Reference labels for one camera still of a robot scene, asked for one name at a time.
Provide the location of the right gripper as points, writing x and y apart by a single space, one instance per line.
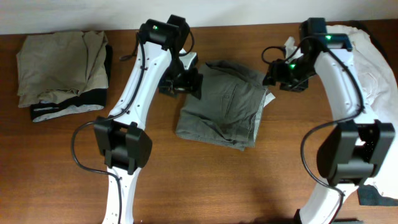
277 74

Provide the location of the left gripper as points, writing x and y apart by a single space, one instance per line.
179 86

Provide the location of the grey-green shorts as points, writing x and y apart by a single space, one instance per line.
229 111

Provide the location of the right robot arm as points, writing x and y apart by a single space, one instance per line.
357 146

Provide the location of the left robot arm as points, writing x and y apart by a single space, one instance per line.
161 65

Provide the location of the folded black garment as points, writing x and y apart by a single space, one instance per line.
91 100

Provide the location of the white shirt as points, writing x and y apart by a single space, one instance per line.
380 89

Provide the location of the folded beige garment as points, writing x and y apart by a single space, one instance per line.
55 67

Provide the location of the dark garment under white shirt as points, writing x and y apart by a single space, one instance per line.
368 194

